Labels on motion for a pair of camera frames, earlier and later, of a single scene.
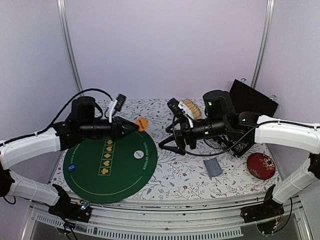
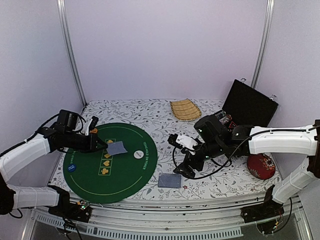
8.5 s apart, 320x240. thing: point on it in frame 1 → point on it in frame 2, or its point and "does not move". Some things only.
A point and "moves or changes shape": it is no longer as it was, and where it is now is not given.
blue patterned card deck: x=213 y=168 → x=169 y=180
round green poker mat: x=103 y=171 does not move
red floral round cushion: x=261 y=165 does not move
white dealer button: x=138 y=154 does not move
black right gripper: x=185 y=130 → x=189 y=160
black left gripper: x=117 y=131 → x=92 y=145
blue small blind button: x=71 y=167 does not move
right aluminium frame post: x=268 y=19 does not move
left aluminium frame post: x=63 y=21 does not move
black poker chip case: x=246 y=98 does not move
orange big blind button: x=143 y=123 moves or changes shape
